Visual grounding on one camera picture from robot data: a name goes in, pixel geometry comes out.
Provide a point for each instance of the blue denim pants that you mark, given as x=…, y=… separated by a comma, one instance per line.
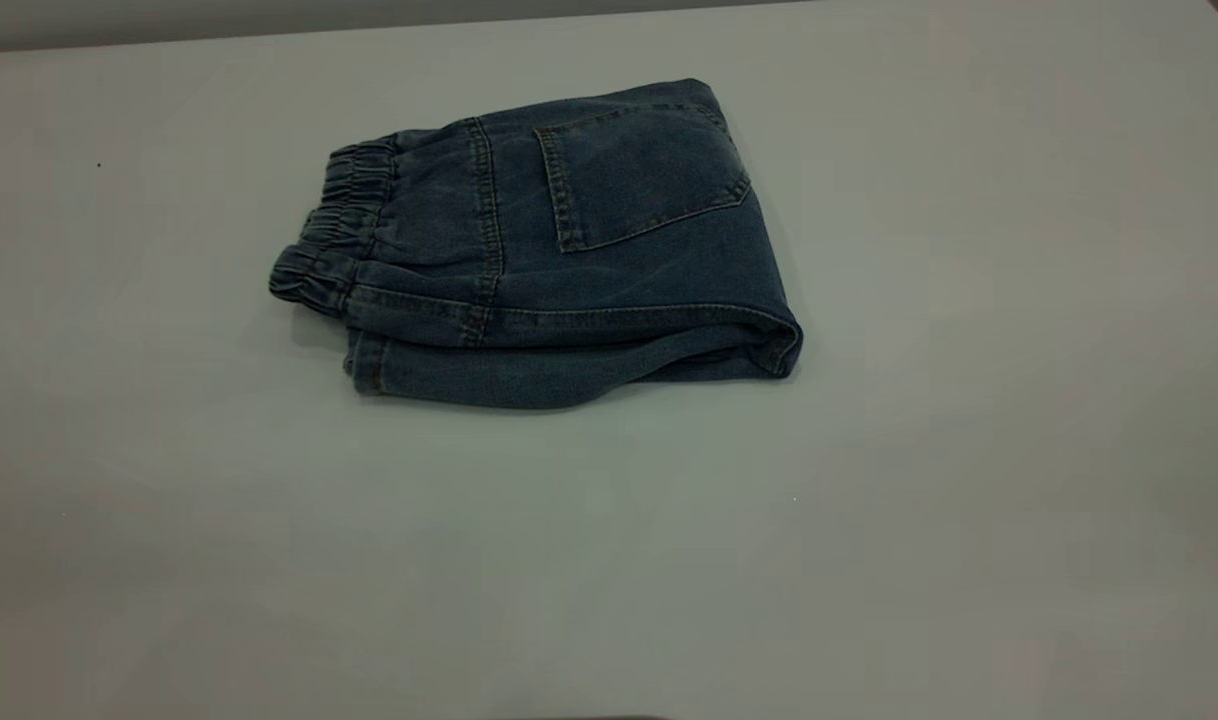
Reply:
x=589, y=270

